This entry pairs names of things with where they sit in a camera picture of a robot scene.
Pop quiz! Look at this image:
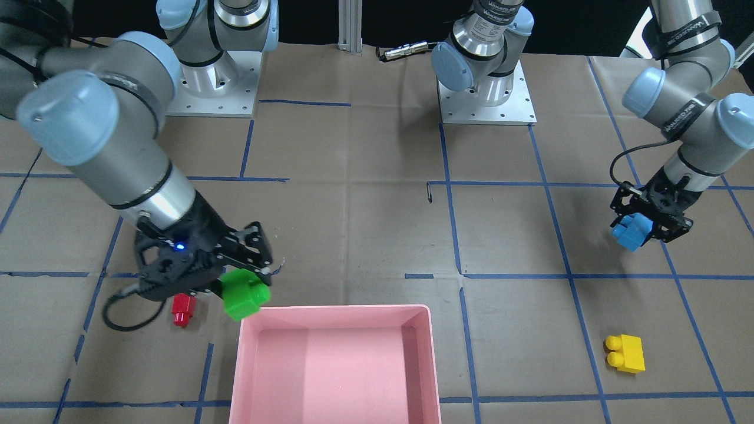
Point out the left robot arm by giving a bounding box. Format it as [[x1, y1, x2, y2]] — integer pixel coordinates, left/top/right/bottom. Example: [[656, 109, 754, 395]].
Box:
[[431, 1, 752, 251]]

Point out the green toy block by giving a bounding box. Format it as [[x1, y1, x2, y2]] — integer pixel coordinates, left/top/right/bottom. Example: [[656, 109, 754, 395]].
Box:
[[219, 269, 272, 322]]

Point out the brown paper table cover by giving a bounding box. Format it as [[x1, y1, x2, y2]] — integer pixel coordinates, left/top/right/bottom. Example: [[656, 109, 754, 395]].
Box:
[[1, 45, 753, 423]]

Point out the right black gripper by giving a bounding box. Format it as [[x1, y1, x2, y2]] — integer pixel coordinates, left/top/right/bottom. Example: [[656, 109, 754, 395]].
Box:
[[134, 193, 274, 302]]

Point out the black braided cable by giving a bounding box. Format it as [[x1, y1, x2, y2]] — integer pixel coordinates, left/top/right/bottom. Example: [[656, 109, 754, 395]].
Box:
[[102, 286, 171, 333]]

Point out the aluminium frame post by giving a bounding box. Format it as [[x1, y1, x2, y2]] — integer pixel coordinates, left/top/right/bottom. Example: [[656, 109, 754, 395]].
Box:
[[337, 0, 363, 56]]

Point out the red toy block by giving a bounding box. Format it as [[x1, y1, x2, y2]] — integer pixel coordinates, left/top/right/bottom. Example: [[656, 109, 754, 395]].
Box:
[[171, 293, 197, 328]]

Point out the yellow toy block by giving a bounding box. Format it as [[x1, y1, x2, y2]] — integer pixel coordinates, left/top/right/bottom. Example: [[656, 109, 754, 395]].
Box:
[[605, 334, 646, 373]]

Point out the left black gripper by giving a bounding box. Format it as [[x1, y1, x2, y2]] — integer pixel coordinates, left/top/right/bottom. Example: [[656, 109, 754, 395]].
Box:
[[610, 170, 694, 243]]

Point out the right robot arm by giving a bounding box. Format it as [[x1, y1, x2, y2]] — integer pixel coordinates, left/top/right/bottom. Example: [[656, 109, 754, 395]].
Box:
[[2, 1, 277, 302]]

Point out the blue toy block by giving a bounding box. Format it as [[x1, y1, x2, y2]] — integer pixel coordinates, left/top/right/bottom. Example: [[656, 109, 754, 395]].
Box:
[[610, 213, 651, 252]]

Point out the pink plastic box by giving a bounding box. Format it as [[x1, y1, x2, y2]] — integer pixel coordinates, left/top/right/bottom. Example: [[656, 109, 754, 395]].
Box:
[[229, 305, 442, 423]]

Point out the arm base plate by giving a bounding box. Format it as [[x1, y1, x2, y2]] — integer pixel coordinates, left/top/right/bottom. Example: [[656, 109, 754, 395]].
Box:
[[166, 51, 264, 118], [437, 62, 538, 125]]

